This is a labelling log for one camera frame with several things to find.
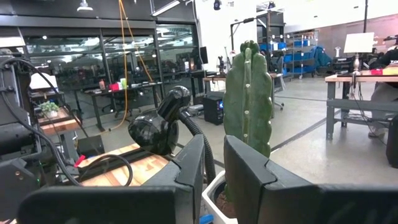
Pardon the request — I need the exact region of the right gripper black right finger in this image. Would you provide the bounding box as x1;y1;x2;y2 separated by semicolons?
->
223;135;322;224

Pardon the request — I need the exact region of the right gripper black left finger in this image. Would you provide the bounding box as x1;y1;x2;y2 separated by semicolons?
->
144;134;206;224

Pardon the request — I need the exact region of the black office chair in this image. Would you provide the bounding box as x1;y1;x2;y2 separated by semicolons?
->
102;90;142;119

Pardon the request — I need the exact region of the white square planter pot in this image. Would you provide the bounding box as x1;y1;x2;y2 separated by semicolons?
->
201;169;239;224

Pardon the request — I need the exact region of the black gooseneck desk lamp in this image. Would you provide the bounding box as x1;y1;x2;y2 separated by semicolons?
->
127;85;217;186

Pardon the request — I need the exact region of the black computer tower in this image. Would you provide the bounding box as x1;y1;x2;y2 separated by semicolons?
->
203;95;224;126

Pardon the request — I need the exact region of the tall green cactus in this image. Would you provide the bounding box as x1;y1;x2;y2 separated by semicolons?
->
223;39;275;159

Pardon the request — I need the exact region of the long black desk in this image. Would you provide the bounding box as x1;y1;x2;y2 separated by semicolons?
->
83;81;164;133

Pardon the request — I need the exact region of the red tag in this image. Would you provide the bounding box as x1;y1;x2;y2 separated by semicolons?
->
73;154;87;168

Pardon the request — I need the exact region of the black desk monitor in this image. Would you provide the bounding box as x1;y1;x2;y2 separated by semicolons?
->
198;46;209;65

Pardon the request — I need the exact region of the blue storage bin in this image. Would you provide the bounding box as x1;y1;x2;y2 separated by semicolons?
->
259;42;287;51
283;52;315;75

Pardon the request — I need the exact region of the gray metal workbench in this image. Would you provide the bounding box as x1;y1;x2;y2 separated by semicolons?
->
325;67;398;141

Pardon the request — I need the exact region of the wooden side table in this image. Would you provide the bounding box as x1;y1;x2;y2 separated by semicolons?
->
36;107;82;135

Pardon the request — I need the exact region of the blue cloth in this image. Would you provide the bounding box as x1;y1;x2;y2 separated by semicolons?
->
312;45;333;68

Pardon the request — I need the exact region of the black waste bin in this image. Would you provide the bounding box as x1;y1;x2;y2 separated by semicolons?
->
385;114;398;169

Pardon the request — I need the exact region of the small potted plant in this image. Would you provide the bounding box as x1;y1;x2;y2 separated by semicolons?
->
39;101;60;119

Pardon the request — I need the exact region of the black boom stand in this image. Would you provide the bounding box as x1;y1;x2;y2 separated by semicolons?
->
229;17;257;60

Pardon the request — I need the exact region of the black metal shelving rack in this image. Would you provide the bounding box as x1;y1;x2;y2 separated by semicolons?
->
256;11;285;77

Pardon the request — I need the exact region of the white board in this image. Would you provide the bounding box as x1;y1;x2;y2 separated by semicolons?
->
29;73;59;91

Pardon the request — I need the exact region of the white shade table lamp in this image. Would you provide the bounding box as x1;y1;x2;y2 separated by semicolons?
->
343;32;376;74

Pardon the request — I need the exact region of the white pendant lamp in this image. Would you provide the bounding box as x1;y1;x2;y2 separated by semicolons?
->
76;0;94;12

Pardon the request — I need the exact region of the black looped cable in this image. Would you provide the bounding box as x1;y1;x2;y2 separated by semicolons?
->
77;154;134;187

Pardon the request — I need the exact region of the yellow hanging cable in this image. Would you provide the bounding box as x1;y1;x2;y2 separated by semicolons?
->
117;0;154;131

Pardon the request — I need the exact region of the silver wire shelving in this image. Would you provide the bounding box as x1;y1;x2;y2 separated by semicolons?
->
285;30;320;80

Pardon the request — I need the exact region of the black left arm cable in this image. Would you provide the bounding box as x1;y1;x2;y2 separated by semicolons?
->
0;90;82;187

